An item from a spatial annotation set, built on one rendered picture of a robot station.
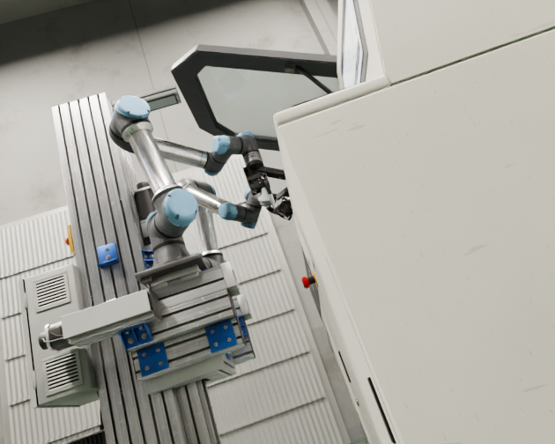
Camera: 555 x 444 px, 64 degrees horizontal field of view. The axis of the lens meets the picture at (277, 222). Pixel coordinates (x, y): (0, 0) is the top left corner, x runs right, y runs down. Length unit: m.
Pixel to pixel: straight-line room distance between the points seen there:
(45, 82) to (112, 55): 0.95
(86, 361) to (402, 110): 1.35
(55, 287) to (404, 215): 1.41
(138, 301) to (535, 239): 1.07
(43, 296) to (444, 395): 1.49
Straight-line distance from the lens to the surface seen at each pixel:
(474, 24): 0.98
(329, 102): 0.83
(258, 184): 1.77
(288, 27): 6.72
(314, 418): 4.62
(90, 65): 6.85
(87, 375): 1.73
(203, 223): 2.25
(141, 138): 1.65
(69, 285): 1.82
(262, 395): 4.62
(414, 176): 0.77
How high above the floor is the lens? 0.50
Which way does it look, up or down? 22 degrees up
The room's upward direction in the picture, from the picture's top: 20 degrees counter-clockwise
